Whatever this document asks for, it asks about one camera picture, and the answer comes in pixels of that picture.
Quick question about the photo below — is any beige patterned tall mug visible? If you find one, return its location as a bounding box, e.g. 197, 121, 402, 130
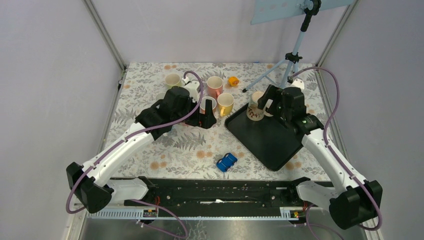
246, 91, 265, 122

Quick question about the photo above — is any black plastic tray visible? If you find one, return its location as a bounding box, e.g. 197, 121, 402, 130
224, 104, 303, 172

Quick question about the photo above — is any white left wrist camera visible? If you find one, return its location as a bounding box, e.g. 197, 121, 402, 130
181, 77, 200, 103

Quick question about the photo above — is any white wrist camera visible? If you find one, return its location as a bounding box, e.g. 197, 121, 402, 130
181, 77, 200, 103
290, 78, 305, 91

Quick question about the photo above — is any light blue perforated board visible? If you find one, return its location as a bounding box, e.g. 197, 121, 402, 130
250, 0, 354, 25

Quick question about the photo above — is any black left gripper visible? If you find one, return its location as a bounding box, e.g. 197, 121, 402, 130
172, 95, 217, 129

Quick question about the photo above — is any small grey mug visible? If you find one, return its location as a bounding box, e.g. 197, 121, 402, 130
155, 92, 166, 101

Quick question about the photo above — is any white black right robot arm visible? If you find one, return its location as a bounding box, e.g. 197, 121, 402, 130
258, 85, 383, 230

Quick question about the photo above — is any light green mug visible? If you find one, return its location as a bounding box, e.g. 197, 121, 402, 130
164, 73, 184, 89

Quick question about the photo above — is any small orange toy cup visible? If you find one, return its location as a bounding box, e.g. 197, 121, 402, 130
228, 76, 240, 87

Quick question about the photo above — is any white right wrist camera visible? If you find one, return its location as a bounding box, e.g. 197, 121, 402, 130
290, 78, 305, 91

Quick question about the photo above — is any yellow ceramic mug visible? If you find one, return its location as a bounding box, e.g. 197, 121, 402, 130
217, 93, 235, 117

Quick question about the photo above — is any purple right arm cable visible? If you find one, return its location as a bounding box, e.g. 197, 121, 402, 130
287, 66, 383, 240

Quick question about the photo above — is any light blue tripod stand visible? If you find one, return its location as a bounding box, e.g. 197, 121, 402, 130
242, 0, 322, 93

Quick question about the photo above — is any pink ceramic mug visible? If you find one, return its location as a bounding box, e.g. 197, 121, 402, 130
206, 76, 224, 99

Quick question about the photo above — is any floral patterned table mat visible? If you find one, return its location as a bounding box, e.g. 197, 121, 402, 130
101, 62, 329, 181

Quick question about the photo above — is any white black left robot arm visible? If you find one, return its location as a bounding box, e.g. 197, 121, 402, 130
66, 87, 217, 214

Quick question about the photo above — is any blue toy car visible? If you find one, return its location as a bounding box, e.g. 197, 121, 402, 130
216, 152, 238, 172

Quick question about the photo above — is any white slotted cable duct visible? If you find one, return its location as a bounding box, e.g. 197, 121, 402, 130
87, 207, 306, 221

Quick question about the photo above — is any terracotta floral mug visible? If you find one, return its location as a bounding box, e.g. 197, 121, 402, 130
199, 96, 217, 114

